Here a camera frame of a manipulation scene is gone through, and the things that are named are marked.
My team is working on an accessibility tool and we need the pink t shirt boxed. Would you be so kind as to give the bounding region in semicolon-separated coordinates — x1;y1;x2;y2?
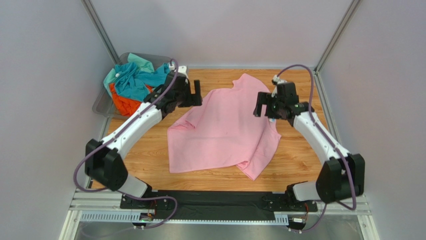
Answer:
167;73;281;180

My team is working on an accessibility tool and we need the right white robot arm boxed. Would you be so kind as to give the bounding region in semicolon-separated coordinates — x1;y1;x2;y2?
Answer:
253;81;365;204

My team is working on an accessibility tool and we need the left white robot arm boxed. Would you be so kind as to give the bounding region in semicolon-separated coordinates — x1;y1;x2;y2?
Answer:
84;64;203;198

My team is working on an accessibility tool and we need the mint green t shirt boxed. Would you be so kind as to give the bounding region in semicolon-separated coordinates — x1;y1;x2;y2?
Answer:
103;52;155;97

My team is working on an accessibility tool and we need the teal blue t shirt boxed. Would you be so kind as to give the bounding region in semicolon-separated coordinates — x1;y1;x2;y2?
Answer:
115;62;170;93

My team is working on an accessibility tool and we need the orange t shirt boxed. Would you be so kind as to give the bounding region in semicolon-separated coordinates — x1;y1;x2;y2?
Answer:
108;83;154;117

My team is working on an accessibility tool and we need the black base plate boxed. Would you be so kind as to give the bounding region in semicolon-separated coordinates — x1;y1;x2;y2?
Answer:
120;190;317;221

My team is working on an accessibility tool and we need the aluminium frame rail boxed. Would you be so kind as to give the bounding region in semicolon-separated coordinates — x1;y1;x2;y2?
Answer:
69;189;380;240

